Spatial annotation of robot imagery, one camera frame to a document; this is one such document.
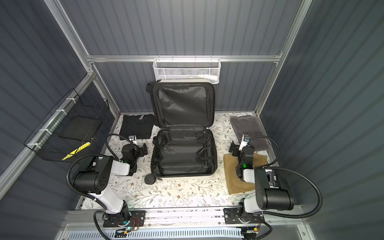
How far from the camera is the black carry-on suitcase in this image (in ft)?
2.76

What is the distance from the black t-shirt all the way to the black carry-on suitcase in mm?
119

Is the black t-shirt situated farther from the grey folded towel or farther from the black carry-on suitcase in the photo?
the grey folded towel

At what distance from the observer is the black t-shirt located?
43.4 inches

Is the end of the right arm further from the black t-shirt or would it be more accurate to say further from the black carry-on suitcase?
the black t-shirt
